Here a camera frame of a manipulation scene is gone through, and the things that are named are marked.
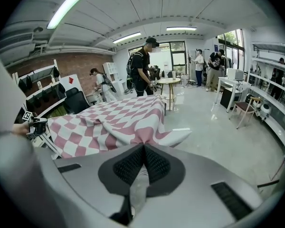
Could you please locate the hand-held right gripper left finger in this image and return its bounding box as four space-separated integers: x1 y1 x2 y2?
97 143 146 196

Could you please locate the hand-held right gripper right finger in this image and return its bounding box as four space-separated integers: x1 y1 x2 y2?
143 143 187 198

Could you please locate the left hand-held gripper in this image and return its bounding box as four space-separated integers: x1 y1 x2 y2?
21 111 48 140

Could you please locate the pink white checkered cloth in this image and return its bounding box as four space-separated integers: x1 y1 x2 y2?
47 94 193 214

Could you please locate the person's left forearm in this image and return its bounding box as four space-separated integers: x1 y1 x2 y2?
11 122 30 135

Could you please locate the black mesh office chair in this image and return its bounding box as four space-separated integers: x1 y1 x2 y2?
65 87 91 115

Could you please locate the white storage shelf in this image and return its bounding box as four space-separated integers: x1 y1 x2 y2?
11 59 71 119

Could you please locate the white board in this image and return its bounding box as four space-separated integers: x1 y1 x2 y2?
58 73 91 108

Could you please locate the ceiling air conditioner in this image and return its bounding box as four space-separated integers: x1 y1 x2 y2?
0 31 36 63

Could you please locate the white bookcase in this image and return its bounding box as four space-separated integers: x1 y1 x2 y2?
102 61 121 97

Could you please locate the black cabinet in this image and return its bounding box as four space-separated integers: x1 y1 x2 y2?
219 86 242 111

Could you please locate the round wooden table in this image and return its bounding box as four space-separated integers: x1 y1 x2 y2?
156 77 182 112

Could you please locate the wooden chair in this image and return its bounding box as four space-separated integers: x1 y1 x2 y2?
228 96 262 130

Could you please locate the white round device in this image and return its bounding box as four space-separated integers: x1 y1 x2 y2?
260 103 272 120
251 101 262 115

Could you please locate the white side table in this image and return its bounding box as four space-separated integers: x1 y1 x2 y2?
214 76 250 113

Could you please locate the coat rack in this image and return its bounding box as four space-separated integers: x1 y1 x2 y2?
184 49 197 86

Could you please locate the long white display shelf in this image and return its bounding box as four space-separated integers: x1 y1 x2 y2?
248 41 285 153

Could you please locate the white box appliance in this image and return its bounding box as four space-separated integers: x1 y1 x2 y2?
226 67 245 81

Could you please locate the black-framed window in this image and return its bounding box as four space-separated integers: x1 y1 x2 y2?
129 41 187 75

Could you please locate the long ceiling light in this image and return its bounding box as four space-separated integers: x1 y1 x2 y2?
46 0 101 30
112 31 142 45
165 26 198 32

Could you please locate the clothes rack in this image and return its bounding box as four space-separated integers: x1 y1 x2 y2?
221 55 234 69

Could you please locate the tall glass window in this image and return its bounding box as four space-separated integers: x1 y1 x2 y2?
217 28 245 71

